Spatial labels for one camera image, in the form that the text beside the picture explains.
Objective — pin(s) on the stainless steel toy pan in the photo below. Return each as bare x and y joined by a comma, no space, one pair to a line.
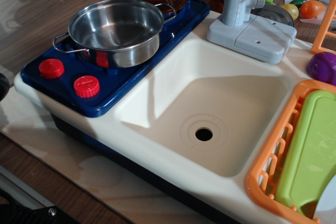
118,33

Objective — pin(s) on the white plate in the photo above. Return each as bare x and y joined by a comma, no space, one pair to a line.
325,210

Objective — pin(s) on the yellow toy potato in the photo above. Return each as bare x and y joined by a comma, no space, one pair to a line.
292,10

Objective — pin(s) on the blue toy stove top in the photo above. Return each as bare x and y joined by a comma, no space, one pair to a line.
114,83

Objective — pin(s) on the black round object left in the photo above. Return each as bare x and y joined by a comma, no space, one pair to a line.
4,88

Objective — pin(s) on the red stove knob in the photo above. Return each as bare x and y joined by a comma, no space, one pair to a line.
51,68
86,86

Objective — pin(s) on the right red stove knob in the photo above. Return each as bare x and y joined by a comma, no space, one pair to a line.
86,86

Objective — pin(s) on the purple toy vegetable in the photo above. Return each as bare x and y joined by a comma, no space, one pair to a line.
321,67

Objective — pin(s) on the black metal bracket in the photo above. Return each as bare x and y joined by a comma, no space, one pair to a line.
14,213

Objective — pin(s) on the cream toy sink unit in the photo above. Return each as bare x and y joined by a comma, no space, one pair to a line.
193,126

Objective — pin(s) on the left red stove knob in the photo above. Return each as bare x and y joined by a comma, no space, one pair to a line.
51,68

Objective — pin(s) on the round steel lid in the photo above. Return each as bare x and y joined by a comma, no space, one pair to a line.
275,13

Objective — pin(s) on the grey toy faucet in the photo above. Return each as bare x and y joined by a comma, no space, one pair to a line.
255,36

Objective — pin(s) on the orange dish rack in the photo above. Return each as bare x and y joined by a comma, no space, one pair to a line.
263,177

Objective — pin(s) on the green plastic cutting board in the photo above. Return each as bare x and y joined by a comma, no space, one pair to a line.
310,161

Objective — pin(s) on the orange toy fruit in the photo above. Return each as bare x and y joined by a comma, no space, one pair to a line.
311,9

